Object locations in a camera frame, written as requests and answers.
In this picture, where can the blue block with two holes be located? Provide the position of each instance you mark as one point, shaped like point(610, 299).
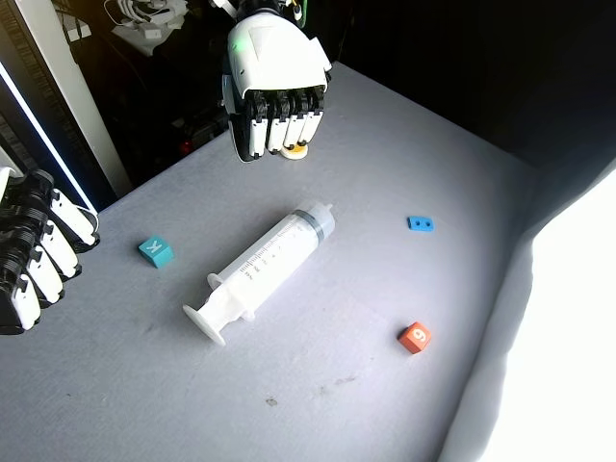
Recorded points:
point(420, 224)

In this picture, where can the white light strip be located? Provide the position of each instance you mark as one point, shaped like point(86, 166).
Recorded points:
point(43, 135)

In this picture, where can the grey table cloth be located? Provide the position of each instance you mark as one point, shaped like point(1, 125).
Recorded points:
point(337, 394)

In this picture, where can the orange number cube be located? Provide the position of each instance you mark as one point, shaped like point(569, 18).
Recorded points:
point(414, 338)

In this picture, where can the teal letter K cube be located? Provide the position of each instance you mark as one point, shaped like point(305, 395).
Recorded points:
point(156, 252)

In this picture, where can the white upright post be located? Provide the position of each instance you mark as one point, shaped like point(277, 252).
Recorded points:
point(72, 86)

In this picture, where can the white parts pile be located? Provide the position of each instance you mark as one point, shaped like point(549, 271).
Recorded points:
point(149, 26)

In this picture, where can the large clear plastic syringe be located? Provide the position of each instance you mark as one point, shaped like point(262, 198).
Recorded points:
point(269, 260)

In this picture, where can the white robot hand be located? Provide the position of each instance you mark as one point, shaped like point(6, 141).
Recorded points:
point(29, 269)
point(274, 58)

